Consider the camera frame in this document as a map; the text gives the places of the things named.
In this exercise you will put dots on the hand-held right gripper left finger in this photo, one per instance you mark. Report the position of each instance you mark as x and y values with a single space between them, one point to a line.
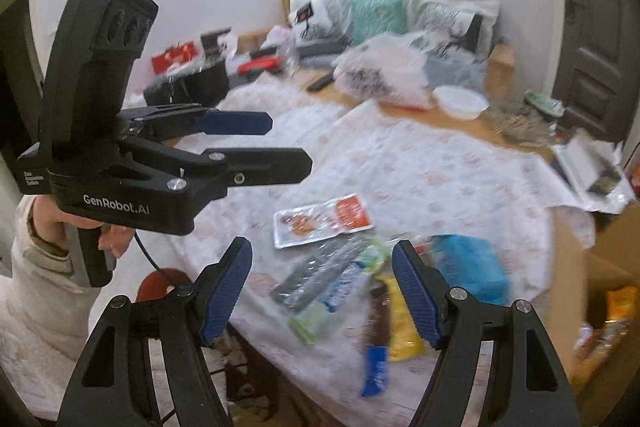
227 292

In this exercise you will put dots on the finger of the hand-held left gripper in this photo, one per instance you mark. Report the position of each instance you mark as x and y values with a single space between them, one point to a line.
270 164
235 122

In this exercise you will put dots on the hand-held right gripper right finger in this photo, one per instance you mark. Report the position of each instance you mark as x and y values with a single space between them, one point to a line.
415 292

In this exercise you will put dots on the yellow snack packet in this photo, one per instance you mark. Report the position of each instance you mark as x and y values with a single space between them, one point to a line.
400 332

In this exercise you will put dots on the light blue snack packet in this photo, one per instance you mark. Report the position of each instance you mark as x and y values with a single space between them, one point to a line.
470 267

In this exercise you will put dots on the blue white snack packet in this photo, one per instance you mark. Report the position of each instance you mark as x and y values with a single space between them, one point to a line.
345 289

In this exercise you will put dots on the white red snack packet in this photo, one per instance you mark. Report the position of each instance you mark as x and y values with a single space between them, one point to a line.
320 222

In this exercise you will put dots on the brown blue snack packet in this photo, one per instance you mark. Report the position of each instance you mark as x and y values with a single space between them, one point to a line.
376 367

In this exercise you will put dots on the green snack packet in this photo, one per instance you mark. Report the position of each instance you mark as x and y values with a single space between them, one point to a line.
312 322

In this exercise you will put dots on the cardboard box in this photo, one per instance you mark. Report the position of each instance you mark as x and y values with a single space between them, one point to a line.
600 272

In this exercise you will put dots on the person's left forearm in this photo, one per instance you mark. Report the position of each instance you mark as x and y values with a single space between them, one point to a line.
40 307

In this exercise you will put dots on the person's left hand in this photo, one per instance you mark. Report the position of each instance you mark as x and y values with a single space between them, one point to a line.
117 242

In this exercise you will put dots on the black pot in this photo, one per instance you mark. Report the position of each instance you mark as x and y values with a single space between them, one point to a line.
200 82

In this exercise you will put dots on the red flat tray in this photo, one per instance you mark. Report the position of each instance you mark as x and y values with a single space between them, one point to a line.
257 65

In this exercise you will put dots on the red gift bag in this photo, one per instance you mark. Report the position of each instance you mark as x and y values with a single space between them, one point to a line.
172 57

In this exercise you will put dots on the white black printed bag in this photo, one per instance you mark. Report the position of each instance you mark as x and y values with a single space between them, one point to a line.
215 42

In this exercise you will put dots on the black remote control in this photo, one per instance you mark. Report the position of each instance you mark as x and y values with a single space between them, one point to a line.
320 83

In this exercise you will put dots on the pink plastic bag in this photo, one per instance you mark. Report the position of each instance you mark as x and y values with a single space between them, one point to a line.
277 38

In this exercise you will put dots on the black flat case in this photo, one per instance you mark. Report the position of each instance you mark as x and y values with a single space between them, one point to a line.
320 49

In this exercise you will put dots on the white tree print cushion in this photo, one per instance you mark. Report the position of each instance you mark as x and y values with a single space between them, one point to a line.
310 22
445 24

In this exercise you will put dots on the pink printed tablecloth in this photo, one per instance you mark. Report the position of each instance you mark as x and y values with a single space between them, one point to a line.
400 167

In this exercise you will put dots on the white plastic bag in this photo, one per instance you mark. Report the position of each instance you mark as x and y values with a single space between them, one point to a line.
380 72

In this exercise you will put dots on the teal cushion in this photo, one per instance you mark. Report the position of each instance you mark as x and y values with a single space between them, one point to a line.
375 19

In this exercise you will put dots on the white plastic bowl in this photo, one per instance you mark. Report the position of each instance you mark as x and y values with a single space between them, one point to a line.
460 102

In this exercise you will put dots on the glass ashtray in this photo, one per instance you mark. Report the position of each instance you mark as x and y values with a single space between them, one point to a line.
522 127

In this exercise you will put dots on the wooden sofa grey seat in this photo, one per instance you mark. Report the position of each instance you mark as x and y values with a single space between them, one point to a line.
450 72

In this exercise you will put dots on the orange snack packet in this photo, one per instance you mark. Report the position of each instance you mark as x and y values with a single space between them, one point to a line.
620 304

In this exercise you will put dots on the dark tissue box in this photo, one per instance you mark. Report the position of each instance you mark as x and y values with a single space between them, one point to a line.
604 181

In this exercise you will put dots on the trash bin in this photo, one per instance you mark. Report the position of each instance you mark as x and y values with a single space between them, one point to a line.
545 103

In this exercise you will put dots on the dark brown door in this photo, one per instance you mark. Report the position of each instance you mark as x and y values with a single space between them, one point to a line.
590 32

